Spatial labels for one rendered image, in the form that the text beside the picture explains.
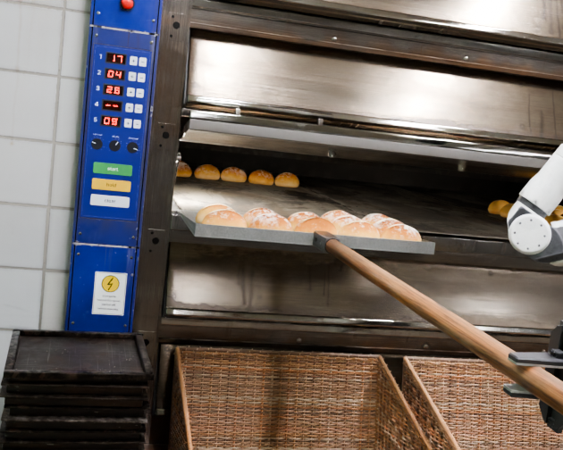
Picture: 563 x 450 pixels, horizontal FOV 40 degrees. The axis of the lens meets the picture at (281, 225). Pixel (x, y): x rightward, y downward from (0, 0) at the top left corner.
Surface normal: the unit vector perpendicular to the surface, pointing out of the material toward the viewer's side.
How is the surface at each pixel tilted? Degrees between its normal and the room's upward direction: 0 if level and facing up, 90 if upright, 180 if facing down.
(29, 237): 90
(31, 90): 90
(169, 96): 90
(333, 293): 70
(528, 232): 82
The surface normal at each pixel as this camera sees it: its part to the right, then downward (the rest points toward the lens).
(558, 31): 0.25, -0.18
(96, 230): 0.22, 0.17
